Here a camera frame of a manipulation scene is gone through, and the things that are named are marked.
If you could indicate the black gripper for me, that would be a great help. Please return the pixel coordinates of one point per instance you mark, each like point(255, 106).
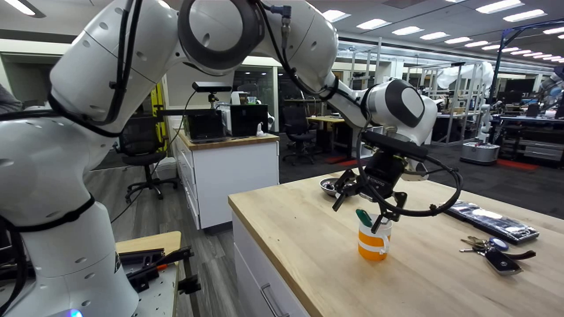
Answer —
point(382, 173)

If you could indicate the green capped marker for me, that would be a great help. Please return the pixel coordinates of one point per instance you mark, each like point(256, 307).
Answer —
point(364, 217)

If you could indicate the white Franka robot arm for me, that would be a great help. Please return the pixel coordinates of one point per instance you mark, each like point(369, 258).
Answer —
point(71, 177)

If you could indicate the white and orange mug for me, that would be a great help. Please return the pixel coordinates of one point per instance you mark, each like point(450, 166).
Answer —
point(375, 240)

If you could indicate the metal bowl with screws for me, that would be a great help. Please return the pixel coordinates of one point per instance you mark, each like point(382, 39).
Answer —
point(329, 187)

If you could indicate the key bunch with black fob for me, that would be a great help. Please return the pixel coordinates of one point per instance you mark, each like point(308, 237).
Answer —
point(496, 253)

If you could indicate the white cabinet with wood top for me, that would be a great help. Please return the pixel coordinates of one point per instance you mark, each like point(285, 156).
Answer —
point(226, 173)

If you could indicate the black box device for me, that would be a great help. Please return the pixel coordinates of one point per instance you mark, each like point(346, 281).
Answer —
point(248, 119)

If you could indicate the black bar clamp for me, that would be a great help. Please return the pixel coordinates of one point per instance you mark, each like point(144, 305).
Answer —
point(156, 267)

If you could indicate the small wooden workbench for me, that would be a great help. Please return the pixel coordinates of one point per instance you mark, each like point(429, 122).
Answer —
point(154, 275)

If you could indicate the black office chair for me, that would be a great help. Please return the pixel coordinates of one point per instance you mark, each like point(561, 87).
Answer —
point(144, 150)

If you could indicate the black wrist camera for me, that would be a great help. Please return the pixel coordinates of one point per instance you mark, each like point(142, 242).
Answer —
point(346, 187)

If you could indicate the black camera bar on stand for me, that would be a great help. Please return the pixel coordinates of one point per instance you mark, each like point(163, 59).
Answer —
point(212, 87)

